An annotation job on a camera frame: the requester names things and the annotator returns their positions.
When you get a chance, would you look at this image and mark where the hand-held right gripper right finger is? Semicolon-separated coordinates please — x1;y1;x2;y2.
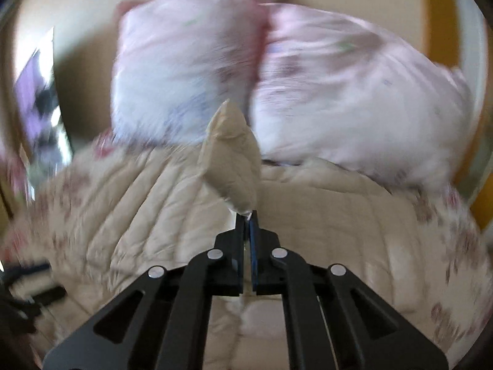
250;210;450;370

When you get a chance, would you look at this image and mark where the pink floral pillow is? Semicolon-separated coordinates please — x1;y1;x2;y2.
110;0;286;148
248;2;477;192

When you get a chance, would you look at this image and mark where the purple cloth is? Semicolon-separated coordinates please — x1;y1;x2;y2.
13;27;74;170

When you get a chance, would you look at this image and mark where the floral bedsheet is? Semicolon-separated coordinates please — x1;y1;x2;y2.
0;127;493;363

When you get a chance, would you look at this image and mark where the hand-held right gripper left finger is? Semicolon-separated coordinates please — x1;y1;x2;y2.
42;213;246;370

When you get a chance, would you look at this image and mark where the beige puffer jacket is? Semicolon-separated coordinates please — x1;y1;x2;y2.
35;99;436;370

